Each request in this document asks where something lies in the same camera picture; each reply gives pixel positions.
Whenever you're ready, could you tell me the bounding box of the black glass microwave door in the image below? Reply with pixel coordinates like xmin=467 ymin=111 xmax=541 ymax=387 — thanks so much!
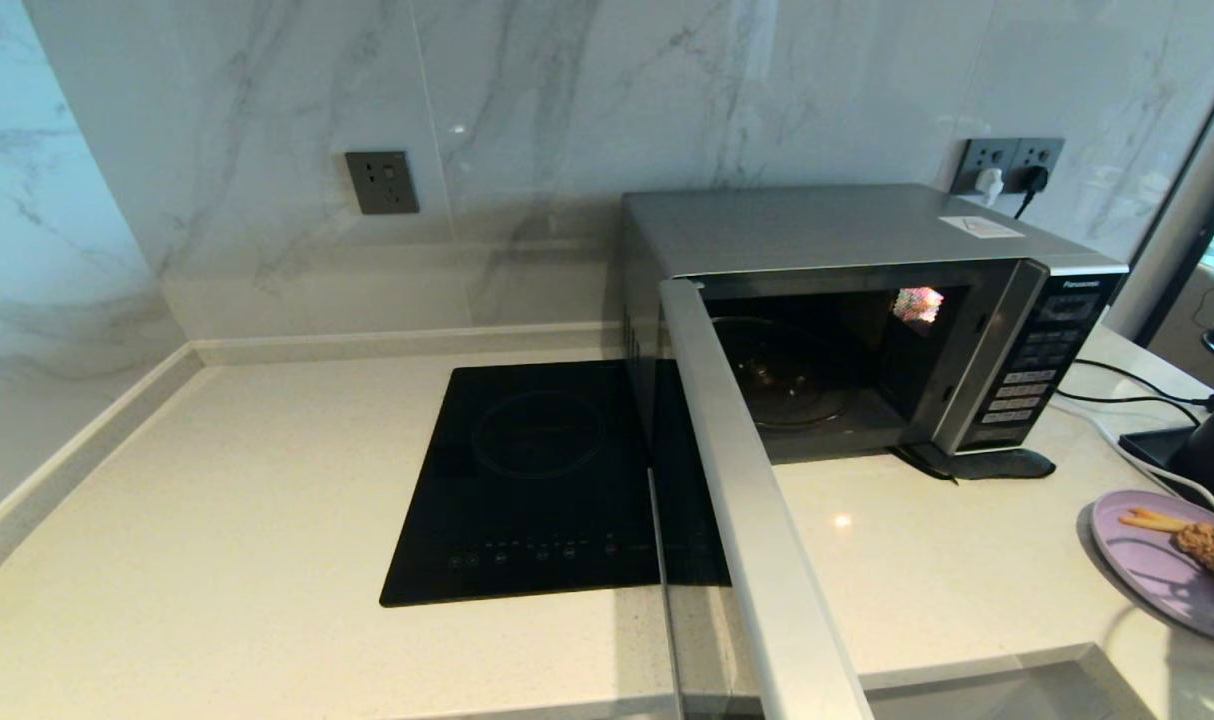
xmin=647 ymin=278 xmax=874 ymax=720

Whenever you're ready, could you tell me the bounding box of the purple plate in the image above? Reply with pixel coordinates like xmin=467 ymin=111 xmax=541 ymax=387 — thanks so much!
xmin=1092 ymin=488 xmax=1214 ymax=646

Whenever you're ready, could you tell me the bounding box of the fried chicken piece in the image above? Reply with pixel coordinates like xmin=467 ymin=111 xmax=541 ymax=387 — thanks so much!
xmin=1172 ymin=522 xmax=1214 ymax=599

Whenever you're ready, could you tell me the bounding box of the silver microwave oven body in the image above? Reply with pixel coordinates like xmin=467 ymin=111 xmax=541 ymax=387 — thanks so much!
xmin=619 ymin=183 xmax=1130 ymax=473

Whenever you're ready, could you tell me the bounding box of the black induction cooktop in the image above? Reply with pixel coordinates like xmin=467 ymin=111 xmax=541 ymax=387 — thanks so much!
xmin=379 ymin=360 xmax=668 ymax=608

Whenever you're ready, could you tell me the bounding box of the white paper sticker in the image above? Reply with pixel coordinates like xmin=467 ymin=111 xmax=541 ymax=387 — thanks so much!
xmin=935 ymin=214 xmax=1023 ymax=239

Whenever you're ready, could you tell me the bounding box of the dark grey cloth pad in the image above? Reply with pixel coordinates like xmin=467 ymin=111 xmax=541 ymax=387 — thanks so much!
xmin=892 ymin=445 xmax=1056 ymax=484

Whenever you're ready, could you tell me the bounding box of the black power plug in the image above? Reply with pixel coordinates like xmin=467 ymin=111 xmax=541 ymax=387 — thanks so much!
xmin=1014 ymin=165 xmax=1051 ymax=219

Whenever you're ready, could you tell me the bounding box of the grey wall socket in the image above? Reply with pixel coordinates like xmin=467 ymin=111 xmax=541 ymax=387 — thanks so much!
xmin=1012 ymin=137 xmax=1067 ymax=193
xmin=952 ymin=137 xmax=1018 ymax=196
xmin=345 ymin=150 xmax=420 ymax=216

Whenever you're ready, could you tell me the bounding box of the black power cable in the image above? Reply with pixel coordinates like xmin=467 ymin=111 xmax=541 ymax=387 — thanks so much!
xmin=1055 ymin=392 xmax=1208 ymax=426
xmin=1072 ymin=357 xmax=1214 ymax=409

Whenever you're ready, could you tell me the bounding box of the white power cable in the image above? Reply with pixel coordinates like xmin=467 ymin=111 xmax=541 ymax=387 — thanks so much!
xmin=1052 ymin=395 xmax=1214 ymax=513

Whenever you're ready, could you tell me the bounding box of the dark window frame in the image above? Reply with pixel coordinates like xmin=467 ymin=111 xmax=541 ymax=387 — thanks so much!
xmin=1105 ymin=45 xmax=1214 ymax=346

